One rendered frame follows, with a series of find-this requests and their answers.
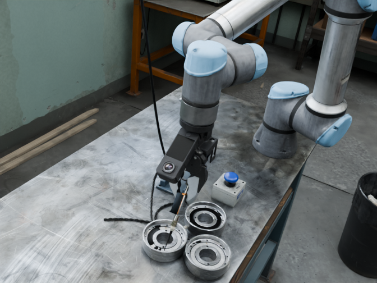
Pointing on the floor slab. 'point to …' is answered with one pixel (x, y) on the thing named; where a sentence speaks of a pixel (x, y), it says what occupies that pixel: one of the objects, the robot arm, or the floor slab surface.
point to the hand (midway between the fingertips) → (182, 199)
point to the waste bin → (361, 229)
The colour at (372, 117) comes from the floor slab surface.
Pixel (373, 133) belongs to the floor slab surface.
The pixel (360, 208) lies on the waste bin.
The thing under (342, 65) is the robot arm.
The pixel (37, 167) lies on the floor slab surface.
